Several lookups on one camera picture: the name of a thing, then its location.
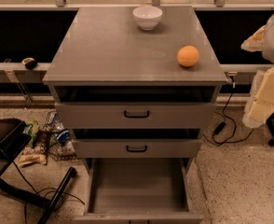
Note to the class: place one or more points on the black tape measure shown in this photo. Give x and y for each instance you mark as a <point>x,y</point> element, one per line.
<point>29,63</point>

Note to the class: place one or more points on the grey top drawer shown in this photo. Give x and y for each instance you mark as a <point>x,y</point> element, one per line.
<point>149,116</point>

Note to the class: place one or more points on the white ceramic bowl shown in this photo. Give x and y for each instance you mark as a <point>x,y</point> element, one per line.
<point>147,17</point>

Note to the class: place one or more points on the green snack bag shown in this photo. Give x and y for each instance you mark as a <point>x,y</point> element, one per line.
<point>31,128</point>

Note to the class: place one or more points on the wire basket with items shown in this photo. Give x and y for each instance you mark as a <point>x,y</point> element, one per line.
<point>60,146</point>

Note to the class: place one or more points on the yellow snack bag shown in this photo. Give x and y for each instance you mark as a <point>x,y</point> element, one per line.
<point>31,156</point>

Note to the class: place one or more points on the orange fruit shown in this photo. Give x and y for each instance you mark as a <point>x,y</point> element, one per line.
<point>187,56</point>

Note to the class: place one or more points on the grey middle drawer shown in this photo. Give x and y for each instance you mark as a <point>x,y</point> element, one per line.
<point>136,148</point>

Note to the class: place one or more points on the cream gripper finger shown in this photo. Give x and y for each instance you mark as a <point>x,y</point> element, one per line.
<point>255,42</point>
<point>256,114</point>

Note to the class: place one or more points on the grey drawer cabinet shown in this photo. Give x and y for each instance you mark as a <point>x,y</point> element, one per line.
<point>107,59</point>

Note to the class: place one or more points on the grey open bottom drawer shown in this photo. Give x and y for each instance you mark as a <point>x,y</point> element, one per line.
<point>137,191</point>

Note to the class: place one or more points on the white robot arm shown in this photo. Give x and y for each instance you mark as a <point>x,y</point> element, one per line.
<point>268,42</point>

